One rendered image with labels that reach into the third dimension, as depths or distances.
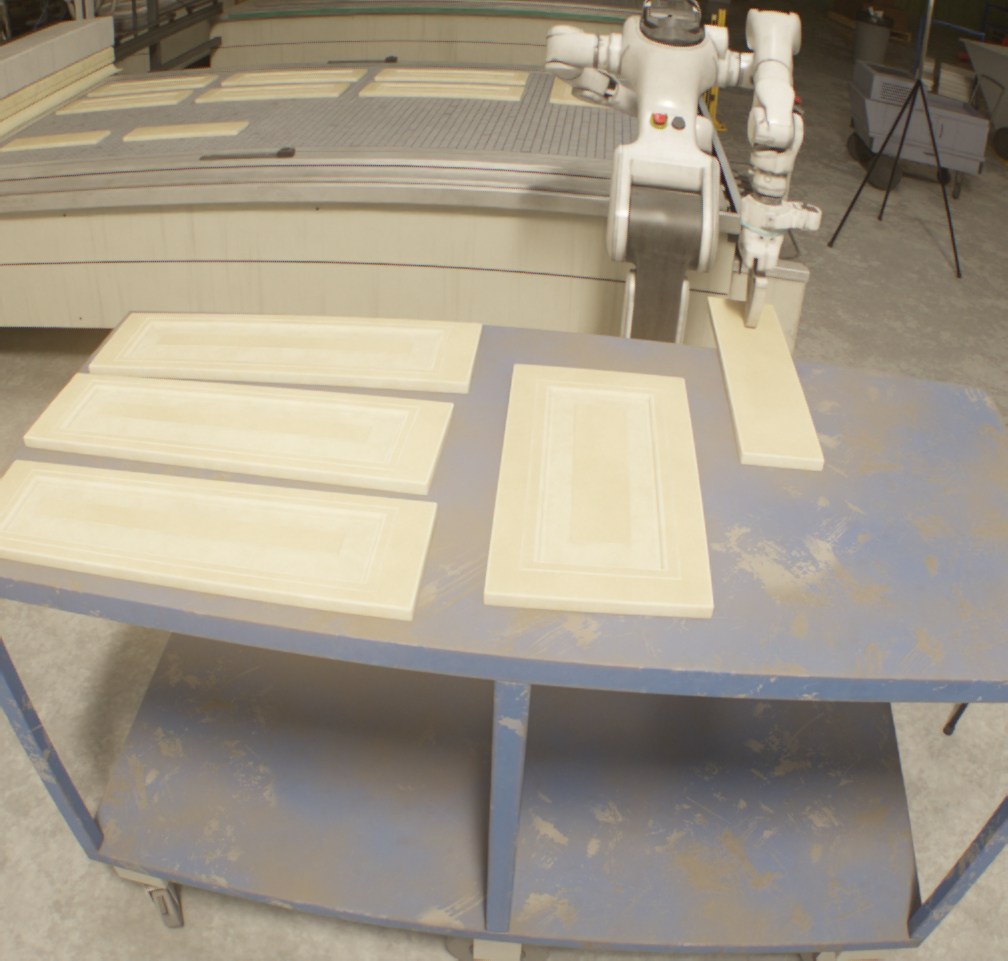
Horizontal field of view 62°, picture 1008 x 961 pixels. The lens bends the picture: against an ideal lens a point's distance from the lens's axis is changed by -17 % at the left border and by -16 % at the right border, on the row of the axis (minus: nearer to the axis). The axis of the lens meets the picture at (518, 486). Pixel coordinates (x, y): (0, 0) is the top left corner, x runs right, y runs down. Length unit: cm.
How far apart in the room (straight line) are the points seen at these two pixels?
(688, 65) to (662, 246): 43
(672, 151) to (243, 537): 114
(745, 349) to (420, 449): 60
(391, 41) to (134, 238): 409
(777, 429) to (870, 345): 280
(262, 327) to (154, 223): 170
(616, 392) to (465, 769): 80
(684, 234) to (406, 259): 142
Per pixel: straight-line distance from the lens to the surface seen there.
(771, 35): 172
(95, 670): 258
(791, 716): 205
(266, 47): 740
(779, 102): 156
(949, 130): 663
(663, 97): 199
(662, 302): 189
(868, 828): 193
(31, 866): 227
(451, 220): 299
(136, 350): 167
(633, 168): 188
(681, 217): 182
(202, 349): 161
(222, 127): 360
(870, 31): 1174
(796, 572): 122
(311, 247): 313
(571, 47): 210
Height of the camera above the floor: 182
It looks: 38 degrees down
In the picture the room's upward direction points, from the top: 3 degrees clockwise
